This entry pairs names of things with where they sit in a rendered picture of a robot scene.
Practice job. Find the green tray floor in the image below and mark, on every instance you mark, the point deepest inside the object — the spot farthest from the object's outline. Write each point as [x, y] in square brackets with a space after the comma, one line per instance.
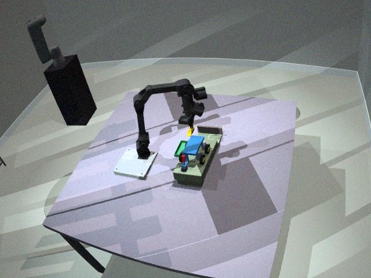
[182, 146]

